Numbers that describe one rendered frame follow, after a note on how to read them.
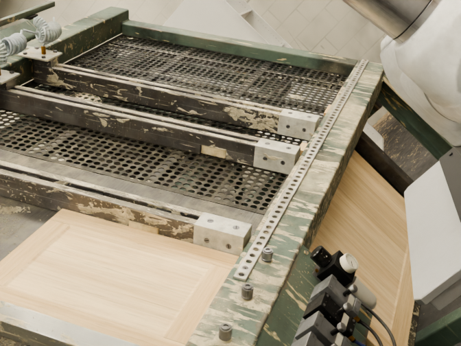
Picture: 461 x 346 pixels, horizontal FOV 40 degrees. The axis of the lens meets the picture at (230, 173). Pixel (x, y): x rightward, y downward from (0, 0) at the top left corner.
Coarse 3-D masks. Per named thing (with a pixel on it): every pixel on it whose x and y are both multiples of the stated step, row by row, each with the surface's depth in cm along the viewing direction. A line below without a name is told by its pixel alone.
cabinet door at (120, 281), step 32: (64, 224) 156; (96, 224) 157; (32, 256) 144; (64, 256) 146; (96, 256) 146; (128, 256) 147; (160, 256) 148; (192, 256) 149; (224, 256) 149; (0, 288) 134; (32, 288) 135; (64, 288) 136; (96, 288) 137; (128, 288) 137; (160, 288) 138; (192, 288) 139; (64, 320) 127; (96, 320) 128; (128, 320) 129; (160, 320) 129; (192, 320) 130
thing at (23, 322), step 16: (0, 304) 127; (0, 320) 123; (16, 320) 123; (32, 320) 123; (48, 320) 124; (16, 336) 123; (32, 336) 121; (48, 336) 120; (64, 336) 120; (80, 336) 120; (96, 336) 121; (112, 336) 121
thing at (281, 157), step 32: (0, 64) 212; (0, 96) 215; (32, 96) 211; (64, 96) 212; (96, 128) 207; (128, 128) 203; (160, 128) 199; (192, 128) 199; (256, 160) 192; (288, 160) 188
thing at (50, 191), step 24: (0, 168) 170; (24, 168) 168; (0, 192) 168; (24, 192) 165; (48, 192) 162; (72, 192) 160; (96, 192) 161; (120, 192) 161; (96, 216) 160; (120, 216) 158; (144, 216) 155; (168, 216) 153; (192, 216) 155; (216, 216) 154; (192, 240) 153; (216, 240) 151; (240, 240) 148
